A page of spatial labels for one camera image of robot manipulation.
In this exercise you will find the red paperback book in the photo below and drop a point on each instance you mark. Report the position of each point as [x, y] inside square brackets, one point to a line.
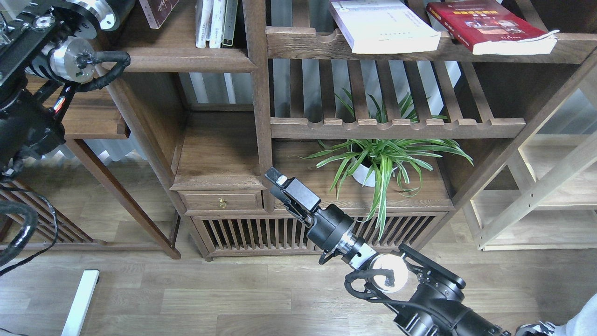
[485, 27]

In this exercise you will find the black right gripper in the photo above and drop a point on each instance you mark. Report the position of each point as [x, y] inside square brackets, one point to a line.
[328, 228]

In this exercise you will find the dark green upright book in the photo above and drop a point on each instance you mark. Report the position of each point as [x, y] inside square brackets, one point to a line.
[229, 24]

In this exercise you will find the potted spider plant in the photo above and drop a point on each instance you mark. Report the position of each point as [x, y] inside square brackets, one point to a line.
[383, 160]

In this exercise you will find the white paperback book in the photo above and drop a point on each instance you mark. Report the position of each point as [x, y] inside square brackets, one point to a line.
[383, 27]

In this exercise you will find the grey trouser leg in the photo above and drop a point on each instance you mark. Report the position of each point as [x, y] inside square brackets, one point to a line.
[584, 323]

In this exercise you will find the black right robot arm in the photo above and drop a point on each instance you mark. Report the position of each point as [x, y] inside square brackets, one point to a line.
[426, 297]

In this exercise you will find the white upright book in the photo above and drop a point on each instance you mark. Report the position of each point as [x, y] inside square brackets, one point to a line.
[203, 15]
[217, 24]

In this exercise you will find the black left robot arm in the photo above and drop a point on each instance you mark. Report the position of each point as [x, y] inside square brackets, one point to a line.
[46, 58]

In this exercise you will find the dark wooden side shelf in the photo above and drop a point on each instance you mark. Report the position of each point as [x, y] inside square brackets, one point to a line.
[94, 116]

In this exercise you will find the maroon book white characters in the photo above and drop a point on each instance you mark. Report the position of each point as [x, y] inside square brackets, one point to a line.
[157, 11]

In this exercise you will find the person's shoe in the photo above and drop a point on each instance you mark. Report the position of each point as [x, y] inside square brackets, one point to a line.
[536, 329]

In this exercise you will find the light wooden shelf frame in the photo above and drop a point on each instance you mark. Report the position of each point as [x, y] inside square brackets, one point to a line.
[553, 205]

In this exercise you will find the dark wooden bookshelf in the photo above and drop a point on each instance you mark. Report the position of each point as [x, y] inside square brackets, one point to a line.
[212, 121]

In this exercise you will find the slatted wooden rack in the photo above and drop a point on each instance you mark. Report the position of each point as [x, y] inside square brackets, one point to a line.
[31, 222]

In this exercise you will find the white upright book middle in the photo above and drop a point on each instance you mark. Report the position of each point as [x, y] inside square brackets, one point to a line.
[217, 24]

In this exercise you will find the white upright book left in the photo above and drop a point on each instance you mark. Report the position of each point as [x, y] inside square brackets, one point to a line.
[203, 15]

